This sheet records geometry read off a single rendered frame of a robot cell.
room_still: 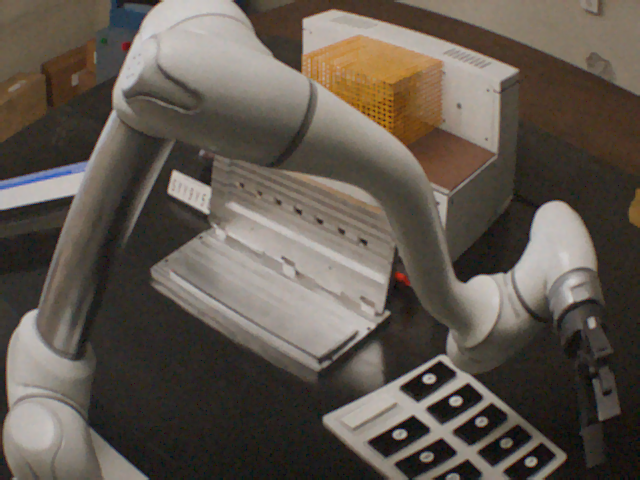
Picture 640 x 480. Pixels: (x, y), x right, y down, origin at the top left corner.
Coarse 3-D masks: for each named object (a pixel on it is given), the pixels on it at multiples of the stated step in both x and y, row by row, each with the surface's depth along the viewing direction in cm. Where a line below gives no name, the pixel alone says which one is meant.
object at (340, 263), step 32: (224, 160) 164; (224, 192) 167; (256, 192) 163; (288, 192) 157; (320, 192) 151; (224, 224) 169; (256, 224) 163; (288, 224) 160; (352, 224) 150; (384, 224) 145; (288, 256) 160; (320, 256) 155; (352, 256) 152; (384, 256) 147; (352, 288) 153; (384, 288) 148
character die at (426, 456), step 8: (440, 440) 124; (424, 448) 123; (432, 448) 122; (440, 448) 122; (448, 448) 122; (408, 456) 121; (416, 456) 122; (424, 456) 121; (432, 456) 121; (440, 456) 121; (448, 456) 120; (400, 464) 120; (408, 464) 121; (416, 464) 120; (424, 464) 119; (432, 464) 119; (408, 472) 119; (416, 472) 118; (424, 472) 119
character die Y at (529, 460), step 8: (536, 448) 120; (544, 448) 119; (528, 456) 118; (536, 456) 118; (544, 456) 117; (552, 456) 117; (512, 464) 117; (520, 464) 117; (528, 464) 116; (536, 464) 116; (544, 464) 116; (504, 472) 116; (512, 472) 115; (520, 472) 115; (528, 472) 115
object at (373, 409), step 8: (376, 400) 133; (384, 400) 133; (392, 400) 133; (360, 408) 132; (368, 408) 132; (376, 408) 132; (384, 408) 132; (352, 416) 130; (360, 416) 130; (368, 416) 130; (376, 416) 131; (344, 424) 129; (352, 424) 128; (360, 424) 129
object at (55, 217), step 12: (60, 168) 183; (36, 204) 173; (48, 204) 174; (60, 204) 175; (0, 216) 172; (12, 216) 173; (24, 216) 174; (36, 216) 175; (48, 216) 176; (60, 216) 177; (0, 228) 174; (12, 228) 175; (24, 228) 176; (36, 228) 177; (48, 228) 178
